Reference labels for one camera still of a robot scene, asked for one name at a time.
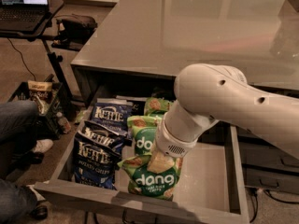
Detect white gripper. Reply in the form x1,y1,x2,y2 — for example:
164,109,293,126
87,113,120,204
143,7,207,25
147,120,196,174

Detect green dang chip bag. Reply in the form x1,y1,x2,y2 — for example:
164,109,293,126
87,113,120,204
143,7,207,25
144,97,173,116
127,116,162,155
118,154,183,200

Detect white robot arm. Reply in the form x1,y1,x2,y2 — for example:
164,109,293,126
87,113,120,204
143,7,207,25
148,63,299,174

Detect open grey top drawer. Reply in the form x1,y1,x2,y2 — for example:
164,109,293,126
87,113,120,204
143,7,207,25
34,85,250,224

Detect front blue Kettle chip bag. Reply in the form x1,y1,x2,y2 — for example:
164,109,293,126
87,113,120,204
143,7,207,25
73,132,121,189

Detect blue kettle chip bag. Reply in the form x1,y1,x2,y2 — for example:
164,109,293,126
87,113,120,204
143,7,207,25
73,132,121,189
91,98,133,133
79,120,125,154

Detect rear blue Kettle chip bag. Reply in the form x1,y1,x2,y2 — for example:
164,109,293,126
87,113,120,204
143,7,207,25
91,98,133,133

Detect middle blue Kettle chip bag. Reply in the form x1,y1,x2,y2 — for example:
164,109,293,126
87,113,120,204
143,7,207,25
79,120,125,154

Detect dark lower drawer cabinet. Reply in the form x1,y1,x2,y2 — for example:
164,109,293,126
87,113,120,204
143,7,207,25
236,128,299,194

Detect small bottle beside crate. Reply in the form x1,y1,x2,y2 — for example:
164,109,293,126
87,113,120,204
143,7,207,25
56,112,71,133

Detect white shoe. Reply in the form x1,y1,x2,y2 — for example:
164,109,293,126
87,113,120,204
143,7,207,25
32,139,53,153

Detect black plastic crate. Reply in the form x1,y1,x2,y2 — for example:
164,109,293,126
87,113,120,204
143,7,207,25
8,82,72,140

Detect snack box in crate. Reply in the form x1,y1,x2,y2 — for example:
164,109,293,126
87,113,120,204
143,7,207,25
28,80,52,102

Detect person's leg in jeans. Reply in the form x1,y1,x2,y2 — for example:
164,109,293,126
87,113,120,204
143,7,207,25
0,101,38,179

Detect person's near knee in jeans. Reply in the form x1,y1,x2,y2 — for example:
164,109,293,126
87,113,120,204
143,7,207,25
0,179,37,224

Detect black laptop stand table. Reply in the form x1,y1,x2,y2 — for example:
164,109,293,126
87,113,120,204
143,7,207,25
0,0,84,105

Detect laptop computer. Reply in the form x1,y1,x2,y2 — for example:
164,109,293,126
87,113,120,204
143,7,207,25
0,0,50,34

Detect black floor cable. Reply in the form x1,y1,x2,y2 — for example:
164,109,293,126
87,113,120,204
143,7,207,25
7,37,37,81

